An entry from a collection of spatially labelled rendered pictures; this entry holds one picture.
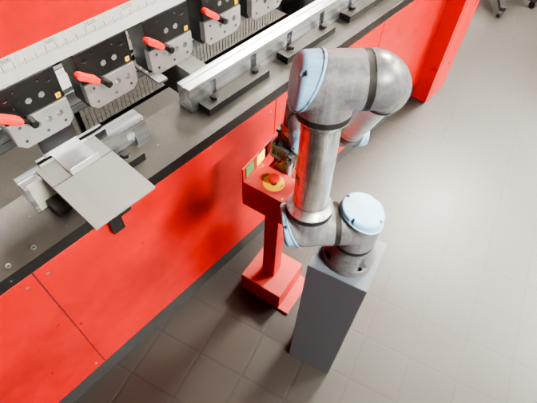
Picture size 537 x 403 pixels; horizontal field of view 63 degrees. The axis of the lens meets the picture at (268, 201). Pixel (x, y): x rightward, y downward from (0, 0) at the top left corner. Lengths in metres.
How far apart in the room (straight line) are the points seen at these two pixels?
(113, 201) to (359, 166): 1.72
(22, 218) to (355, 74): 0.97
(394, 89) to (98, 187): 0.75
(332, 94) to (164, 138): 0.76
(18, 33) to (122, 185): 0.40
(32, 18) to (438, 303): 1.90
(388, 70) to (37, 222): 0.98
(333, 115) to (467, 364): 1.54
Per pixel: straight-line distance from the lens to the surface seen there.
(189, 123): 1.49
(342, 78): 0.82
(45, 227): 1.33
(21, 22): 1.08
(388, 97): 0.85
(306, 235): 1.09
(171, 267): 1.77
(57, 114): 1.21
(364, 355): 2.03
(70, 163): 1.27
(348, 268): 1.24
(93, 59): 1.19
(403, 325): 2.13
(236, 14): 1.47
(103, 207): 1.15
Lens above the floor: 1.88
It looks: 53 degrees down
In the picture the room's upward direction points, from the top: 3 degrees clockwise
